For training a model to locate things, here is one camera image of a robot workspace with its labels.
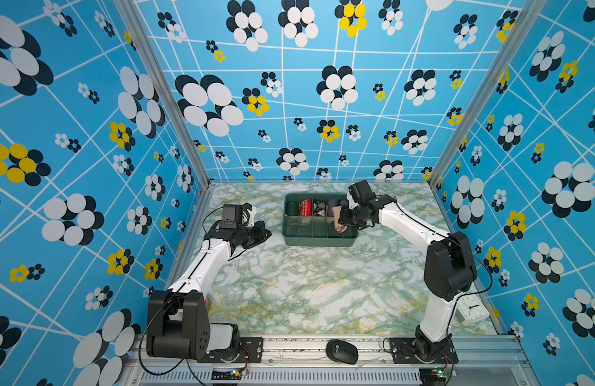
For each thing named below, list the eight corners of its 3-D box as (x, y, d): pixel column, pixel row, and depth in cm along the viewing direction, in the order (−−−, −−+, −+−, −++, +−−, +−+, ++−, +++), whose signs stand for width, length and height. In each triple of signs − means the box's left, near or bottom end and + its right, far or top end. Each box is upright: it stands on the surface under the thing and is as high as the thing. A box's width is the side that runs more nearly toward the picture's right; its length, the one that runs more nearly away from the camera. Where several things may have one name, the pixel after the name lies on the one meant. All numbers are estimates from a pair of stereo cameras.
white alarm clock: (457, 324, 80) (464, 321, 77) (448, 298, 86) (453, 294, 83) (485, 324, 80) (493, 321, 77) (474, 298, 86) (480, 294, 83)
